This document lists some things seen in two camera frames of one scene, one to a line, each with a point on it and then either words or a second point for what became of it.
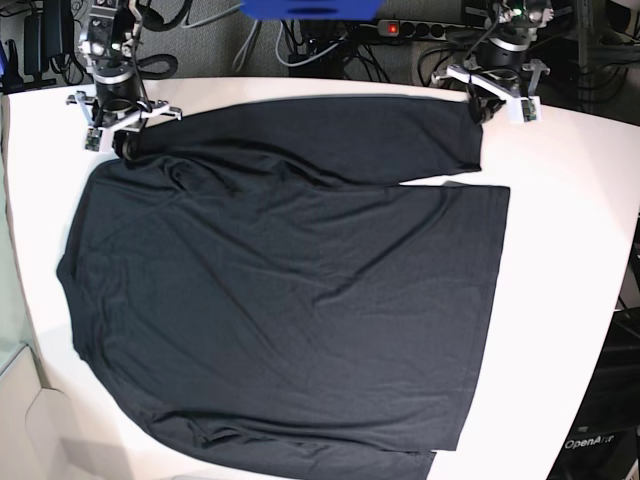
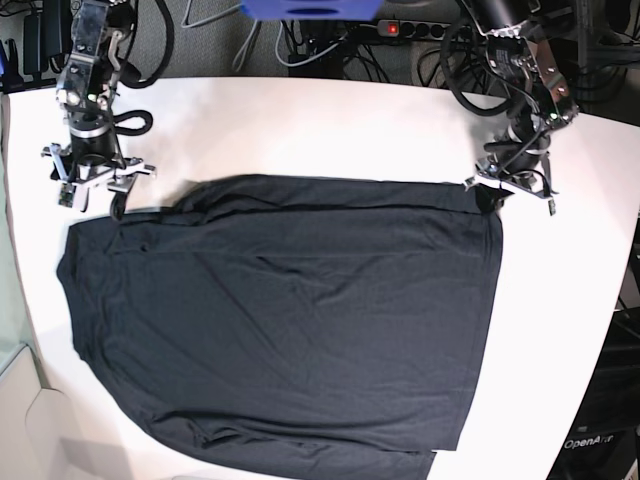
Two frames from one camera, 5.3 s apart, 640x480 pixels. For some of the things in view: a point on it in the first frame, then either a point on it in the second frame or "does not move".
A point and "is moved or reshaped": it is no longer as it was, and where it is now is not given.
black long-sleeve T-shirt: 264,294 is moved or reshaped
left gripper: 115,126 → 117,175
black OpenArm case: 601,440 does not move
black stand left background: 46,37 does not move
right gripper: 510,91 → 535,180
